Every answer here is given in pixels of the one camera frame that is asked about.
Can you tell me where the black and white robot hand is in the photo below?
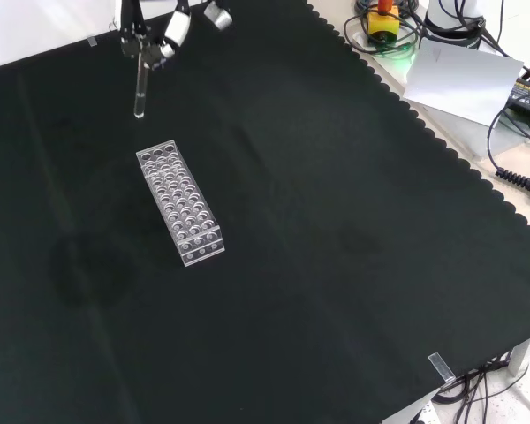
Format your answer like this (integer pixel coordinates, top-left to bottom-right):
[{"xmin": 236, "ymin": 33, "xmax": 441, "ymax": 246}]
[{"xmin": 117, "ymin": 0, "xmax": 235, "ymax": 72}]

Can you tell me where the clear glass test tube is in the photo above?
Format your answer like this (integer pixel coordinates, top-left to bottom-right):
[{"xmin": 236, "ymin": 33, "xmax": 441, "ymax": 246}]
[{"xmin": 132, "ymin": 42, "xmax": 150, "ymax": 121}]

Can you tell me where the clear plastic test tube rack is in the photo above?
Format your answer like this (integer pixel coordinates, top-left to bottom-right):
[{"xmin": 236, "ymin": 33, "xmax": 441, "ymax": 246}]
[{"xmin": 135, "ymin": 139, "xmax": 228, "ymax": 269}]

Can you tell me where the yellow emergency stop button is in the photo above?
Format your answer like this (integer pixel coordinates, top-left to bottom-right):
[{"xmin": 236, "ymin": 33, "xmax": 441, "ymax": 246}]
[{"xmin": 367, "ymin": 0, "xmax": 400, "ymax": 44}]

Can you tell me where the black bench cloth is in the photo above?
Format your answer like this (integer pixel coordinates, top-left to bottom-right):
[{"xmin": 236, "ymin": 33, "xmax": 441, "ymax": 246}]
[{"xmin": 0, "ymin": 0, "xmax": 530, "ymax": 424}]

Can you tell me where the pale board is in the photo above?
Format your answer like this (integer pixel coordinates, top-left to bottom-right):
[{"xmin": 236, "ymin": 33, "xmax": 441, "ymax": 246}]
[{"xmin": 402, "ymin": 38, "xmax": 526, "ymax": 130}]

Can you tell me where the clear cloth clip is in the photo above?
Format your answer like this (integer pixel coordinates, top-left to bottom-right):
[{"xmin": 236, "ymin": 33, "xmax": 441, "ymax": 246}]
[{"xmin": 427, "ymin": 352, "xmax": 457, "ymax": 386}]

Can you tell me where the white table leg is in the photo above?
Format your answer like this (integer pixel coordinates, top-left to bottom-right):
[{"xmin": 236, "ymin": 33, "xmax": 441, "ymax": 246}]
[{"xmin": 506, "ymin": 336, "xmax": 530, "ymax": 377}]

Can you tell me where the black cable with ribbed plug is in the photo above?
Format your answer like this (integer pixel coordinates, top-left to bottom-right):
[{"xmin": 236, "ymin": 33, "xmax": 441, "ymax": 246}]
[{"xmin": 485, "ymin": 103, "xmax": 530, "ymax": 205}]

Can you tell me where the black floor cable bundle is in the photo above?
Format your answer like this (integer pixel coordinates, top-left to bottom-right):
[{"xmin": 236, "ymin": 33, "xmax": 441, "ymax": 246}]
[{"xmin": 431, "ymin": 351, "xmax": 516, "ymax": 424}]

